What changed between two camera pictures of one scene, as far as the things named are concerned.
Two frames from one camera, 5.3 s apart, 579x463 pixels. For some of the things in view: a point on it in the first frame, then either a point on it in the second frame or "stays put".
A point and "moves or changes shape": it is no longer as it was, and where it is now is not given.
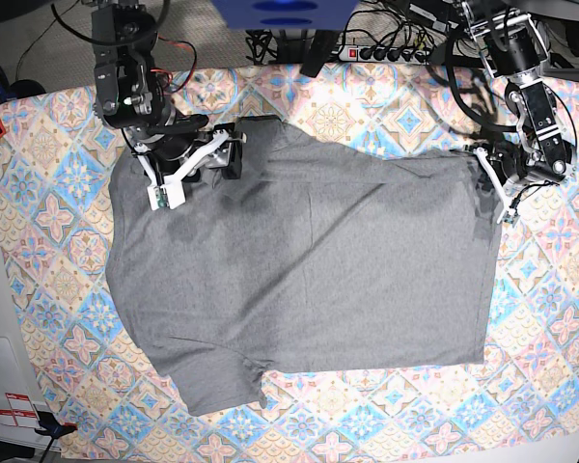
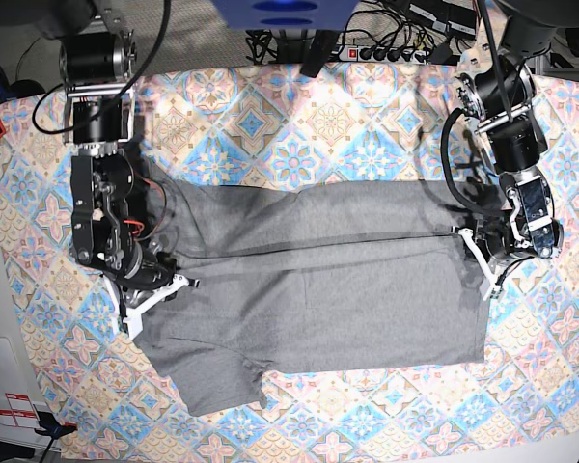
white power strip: (358, 53) stays put
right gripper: (512, 171) → (495, 251)
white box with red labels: (14, 418) stays put
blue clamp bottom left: (51, 427) stays put
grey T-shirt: (321, 255) moves or changes shape
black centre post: (319, 51) stays put
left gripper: (170, 150) → (145, 278)
